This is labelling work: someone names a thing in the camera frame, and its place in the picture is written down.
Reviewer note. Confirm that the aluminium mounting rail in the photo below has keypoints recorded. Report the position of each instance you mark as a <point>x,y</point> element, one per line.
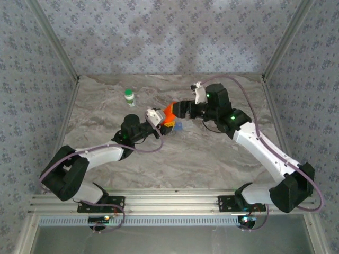
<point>172,201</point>

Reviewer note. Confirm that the blue weekly pill organizer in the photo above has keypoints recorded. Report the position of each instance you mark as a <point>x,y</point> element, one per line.
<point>178,126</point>

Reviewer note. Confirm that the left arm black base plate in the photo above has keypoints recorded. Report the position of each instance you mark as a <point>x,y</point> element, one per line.
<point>116,203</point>

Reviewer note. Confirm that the orange pill bottle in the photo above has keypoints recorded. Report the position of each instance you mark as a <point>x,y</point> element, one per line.
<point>169,112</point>

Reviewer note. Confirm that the small controller board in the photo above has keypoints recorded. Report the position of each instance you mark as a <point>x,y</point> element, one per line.
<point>99,219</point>
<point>247,219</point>

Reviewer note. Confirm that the white pill bottle green cap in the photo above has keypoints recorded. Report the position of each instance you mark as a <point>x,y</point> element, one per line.
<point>129,99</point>

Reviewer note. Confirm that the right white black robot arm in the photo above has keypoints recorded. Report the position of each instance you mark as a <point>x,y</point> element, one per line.
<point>265,150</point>

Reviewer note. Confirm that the aluminium table side rail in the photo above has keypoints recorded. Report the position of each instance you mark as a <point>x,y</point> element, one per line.
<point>272,105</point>
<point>70,105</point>

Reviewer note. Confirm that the grey metal lower shelf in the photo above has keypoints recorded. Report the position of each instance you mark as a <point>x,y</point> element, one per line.
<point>172,240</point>

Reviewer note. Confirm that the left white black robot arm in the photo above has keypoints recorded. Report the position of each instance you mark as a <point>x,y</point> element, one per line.
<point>103,156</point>

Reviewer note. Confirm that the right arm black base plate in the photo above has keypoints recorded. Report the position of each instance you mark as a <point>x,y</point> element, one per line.
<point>225,203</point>

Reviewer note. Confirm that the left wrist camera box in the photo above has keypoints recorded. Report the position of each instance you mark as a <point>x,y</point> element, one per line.
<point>155,116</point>

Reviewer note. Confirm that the aluminium frame post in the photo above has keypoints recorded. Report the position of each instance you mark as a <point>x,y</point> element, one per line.
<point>286,39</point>
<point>55,39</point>

